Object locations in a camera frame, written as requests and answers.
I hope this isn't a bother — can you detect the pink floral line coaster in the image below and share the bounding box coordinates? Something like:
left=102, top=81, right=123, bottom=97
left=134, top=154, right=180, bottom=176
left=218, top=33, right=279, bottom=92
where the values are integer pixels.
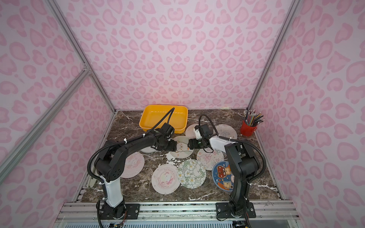
left=196, top=149, right=224, bottom=171

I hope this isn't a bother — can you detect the green bunny coaster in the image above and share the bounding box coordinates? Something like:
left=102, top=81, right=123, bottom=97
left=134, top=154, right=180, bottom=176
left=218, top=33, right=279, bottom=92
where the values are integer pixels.
left=140, top=147, right=157, bottom=154

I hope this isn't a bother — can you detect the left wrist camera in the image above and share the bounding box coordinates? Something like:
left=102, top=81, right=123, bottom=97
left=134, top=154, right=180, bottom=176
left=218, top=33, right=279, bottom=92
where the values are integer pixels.
left=161, top=123, right=175, bottom=138

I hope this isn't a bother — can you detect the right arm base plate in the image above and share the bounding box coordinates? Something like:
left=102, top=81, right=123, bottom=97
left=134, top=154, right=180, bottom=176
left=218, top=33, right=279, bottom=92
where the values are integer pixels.
left=215, top=202, right=257, bottom=220

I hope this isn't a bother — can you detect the pink ring bunny coaster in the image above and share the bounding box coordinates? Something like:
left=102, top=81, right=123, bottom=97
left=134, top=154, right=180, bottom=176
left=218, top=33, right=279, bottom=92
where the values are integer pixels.
left=151, top=164, right=180, bottom=195

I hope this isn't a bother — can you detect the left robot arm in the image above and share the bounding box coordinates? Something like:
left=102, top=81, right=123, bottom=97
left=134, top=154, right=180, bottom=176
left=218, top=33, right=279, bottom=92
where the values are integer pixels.
left=86, top=107, right=177, bottom=226

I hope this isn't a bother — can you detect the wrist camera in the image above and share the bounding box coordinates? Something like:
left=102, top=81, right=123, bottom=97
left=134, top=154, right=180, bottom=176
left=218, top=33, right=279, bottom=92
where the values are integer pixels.
left=194, top=124, right=213, bottom=140
left=161, top=123, right=175, bottom=138

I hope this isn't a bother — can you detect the green alpaca coaster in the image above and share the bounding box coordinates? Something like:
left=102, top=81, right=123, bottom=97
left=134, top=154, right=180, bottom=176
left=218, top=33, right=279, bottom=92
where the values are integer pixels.
left=169, top=136, right=194, bottom=159

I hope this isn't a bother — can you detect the pink cartoon coaster back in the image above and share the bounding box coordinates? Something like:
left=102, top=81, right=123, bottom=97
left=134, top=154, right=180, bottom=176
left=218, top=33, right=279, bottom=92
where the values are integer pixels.
left=185, top=124, right=198, bottom=139

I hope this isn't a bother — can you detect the pale pink left coaster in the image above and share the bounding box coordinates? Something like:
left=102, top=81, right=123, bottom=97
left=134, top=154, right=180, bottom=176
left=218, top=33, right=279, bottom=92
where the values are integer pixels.
left=121, top=152, right=144, bottom=179

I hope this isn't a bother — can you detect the green white flower coaster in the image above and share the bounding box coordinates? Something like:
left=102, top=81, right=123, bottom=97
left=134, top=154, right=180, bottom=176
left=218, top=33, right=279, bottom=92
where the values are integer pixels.
left=177, top=159, right=206, bottom=189

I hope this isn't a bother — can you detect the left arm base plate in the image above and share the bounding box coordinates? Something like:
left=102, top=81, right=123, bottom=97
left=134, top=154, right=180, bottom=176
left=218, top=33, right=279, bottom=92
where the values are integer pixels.
left=99, top=203, right=140, bottom=220

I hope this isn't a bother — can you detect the yellow plastic storage box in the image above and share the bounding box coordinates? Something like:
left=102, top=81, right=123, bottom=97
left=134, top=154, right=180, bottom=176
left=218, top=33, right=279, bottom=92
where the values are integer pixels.
left=139, top=104, right=188, bottom=134

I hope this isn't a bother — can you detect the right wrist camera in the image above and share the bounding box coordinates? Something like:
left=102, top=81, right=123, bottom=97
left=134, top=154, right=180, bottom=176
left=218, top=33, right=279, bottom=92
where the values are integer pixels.
left=194, top=124, right=213, bottom=140

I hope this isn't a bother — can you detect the white butterfly coaster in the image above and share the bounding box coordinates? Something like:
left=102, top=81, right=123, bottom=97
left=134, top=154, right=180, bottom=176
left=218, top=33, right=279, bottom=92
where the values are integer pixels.
left=216, top=124, right=238, bottom=139

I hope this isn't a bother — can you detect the red pencil cup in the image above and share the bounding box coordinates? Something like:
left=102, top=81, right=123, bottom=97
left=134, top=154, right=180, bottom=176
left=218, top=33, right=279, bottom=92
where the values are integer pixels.
left=240, top=121, right=257, bottom=137

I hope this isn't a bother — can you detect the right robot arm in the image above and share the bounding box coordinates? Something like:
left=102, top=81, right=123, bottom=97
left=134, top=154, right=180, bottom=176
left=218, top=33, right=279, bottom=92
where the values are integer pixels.
left=188, top=114, right=267, bottom=222

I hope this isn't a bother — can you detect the coloured pencils bundle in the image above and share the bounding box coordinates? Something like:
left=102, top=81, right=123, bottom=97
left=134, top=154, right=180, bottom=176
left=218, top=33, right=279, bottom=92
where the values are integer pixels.
left=243, top=109, right=265, bottom=127

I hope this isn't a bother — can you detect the blue cartoon coaster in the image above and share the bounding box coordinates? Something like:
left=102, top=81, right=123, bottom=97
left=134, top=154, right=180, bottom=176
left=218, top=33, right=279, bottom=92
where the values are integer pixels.
left=212, top=161, right=234, bottom=192

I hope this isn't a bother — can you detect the aluminium front rail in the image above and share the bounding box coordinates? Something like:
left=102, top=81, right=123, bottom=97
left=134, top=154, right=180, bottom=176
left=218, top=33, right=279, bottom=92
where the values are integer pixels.
left=54, top=200, right=303, bottom=228

